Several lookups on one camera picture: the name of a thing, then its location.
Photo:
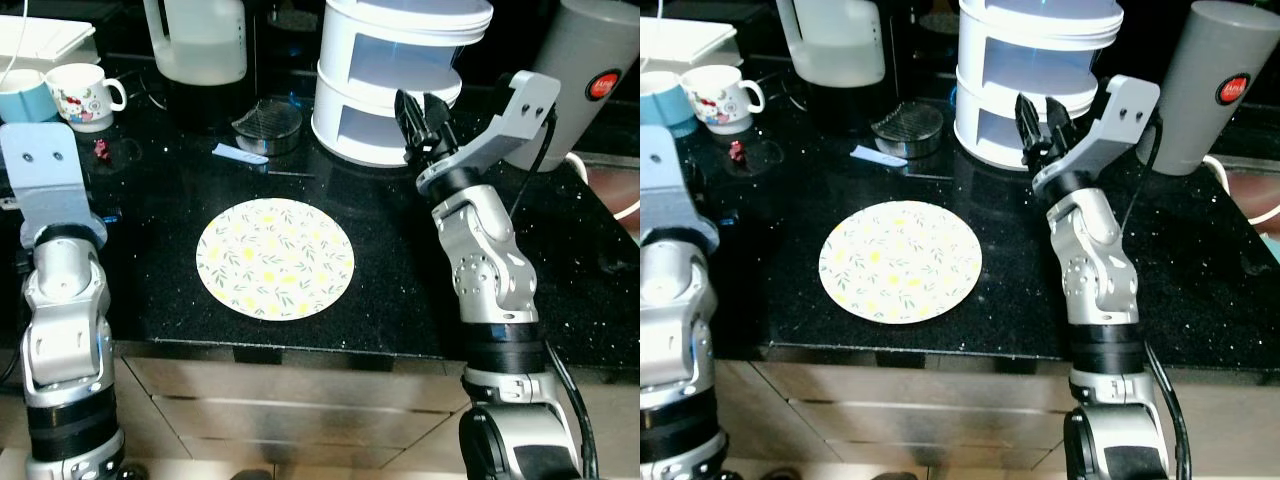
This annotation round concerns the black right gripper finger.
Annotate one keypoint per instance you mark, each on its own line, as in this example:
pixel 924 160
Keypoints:
pixel 440 118
pixel 1060 120
pixel 1028 118
pixel 408 115

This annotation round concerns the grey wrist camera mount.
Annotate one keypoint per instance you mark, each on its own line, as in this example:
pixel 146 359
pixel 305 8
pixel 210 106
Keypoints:
pixel 1120 120
pixel 515 115
pixel 45 180
pixel 665 190

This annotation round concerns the black kettle base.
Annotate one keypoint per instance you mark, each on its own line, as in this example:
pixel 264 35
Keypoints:
pixel 835 105
pixel 205 102

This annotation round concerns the beige cabinet drawer front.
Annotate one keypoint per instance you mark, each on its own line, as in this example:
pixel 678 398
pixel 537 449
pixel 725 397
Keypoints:
pixel 900 410
pixel 300 400

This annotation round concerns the white tiered round container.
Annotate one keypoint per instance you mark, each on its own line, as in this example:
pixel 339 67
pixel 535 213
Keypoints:
pixel 1010 75
pixel 375 70

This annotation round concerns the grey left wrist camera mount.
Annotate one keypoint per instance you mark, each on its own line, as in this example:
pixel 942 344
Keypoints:
pixel 665 190
pixel 45 180

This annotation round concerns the translucent white kettle jug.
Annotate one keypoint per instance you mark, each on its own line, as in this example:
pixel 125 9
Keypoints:
pixel 200 40
pixel 835 45

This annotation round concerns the small white flat strip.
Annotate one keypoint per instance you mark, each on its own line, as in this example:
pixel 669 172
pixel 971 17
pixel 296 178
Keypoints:
pixel 878 157
pixel 240 154

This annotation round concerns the white cartoon print mug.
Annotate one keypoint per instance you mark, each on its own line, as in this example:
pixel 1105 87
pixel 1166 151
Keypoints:
pixel 78 95
pixel 715 98

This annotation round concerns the round metal mesh lid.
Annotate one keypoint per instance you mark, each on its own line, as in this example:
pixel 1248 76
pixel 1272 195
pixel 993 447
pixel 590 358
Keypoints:
pixel 907 128
pixel 268 125

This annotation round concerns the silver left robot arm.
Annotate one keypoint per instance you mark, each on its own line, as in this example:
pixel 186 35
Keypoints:
pixel 62 320
pixel 675 330

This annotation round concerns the blue mug with white inside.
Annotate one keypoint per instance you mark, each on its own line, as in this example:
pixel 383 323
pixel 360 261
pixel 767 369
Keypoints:
pixel 22 98
pixel 662 105

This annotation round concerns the small red object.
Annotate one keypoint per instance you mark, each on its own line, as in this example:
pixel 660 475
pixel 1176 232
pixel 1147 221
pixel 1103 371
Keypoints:
pixel 101 151

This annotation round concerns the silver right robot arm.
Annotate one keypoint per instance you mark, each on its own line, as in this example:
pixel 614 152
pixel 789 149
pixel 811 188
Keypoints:
pixel 1100 280
pixel 490 270

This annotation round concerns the round floral print plate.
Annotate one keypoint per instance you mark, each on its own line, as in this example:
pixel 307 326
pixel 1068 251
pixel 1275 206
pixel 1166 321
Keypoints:
pixel 275 258
pixel 900 262

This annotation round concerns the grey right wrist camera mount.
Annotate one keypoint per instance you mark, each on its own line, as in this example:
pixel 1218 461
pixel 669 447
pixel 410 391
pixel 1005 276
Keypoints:
pixel 515 115
pixel 1120 120

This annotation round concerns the stainless steel sink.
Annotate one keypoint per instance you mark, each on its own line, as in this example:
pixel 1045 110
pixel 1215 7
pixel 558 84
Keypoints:
pixel 1255 195
pixel 615 185

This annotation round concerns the grey flask with red logo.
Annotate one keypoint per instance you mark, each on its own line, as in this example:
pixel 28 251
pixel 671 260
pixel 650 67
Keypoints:
pixel 1215 70
pixel 590 50

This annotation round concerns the white flat tray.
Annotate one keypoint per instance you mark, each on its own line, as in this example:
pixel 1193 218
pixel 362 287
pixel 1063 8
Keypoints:
pixel 685 42
pixel 40 38

